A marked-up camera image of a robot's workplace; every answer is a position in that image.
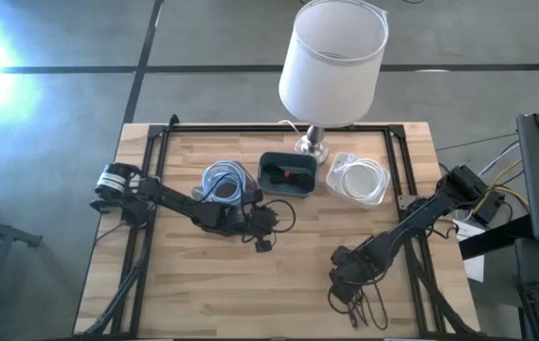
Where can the white plastic bin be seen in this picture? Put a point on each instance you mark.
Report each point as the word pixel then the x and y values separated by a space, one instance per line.
pixel 331 192

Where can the black aluminium table frame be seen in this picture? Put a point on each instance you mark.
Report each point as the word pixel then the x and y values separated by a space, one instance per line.
pixel 274 128

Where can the dark green plastic bin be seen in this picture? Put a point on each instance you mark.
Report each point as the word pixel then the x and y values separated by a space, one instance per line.
pixel 264 187

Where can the black power box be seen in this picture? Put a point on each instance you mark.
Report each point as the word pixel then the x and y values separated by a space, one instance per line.
pixel 489 208

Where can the white shade table lamp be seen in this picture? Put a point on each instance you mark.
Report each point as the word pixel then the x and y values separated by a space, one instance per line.
pixel 330 71

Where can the metal bracket plate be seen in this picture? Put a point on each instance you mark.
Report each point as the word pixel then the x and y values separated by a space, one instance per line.
pixel 405 202

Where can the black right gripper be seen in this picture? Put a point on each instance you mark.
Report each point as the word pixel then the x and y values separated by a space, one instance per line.
pixel 349 274

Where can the white paper sheet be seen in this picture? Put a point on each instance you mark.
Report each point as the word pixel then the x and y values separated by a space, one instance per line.
pixel 472 265

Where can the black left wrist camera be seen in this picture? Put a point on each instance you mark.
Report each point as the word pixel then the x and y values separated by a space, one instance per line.
pixel 263 245

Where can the translucent grey plastic bin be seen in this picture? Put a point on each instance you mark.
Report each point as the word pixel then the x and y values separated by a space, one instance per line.
pixel 251 182

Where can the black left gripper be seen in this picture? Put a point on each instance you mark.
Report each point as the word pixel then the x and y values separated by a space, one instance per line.
pixel 257 220

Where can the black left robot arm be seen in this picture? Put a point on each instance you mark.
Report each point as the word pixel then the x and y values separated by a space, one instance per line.
pixel 179 201

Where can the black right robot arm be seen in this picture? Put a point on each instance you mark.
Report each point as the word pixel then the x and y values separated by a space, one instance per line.
pixel 416 215

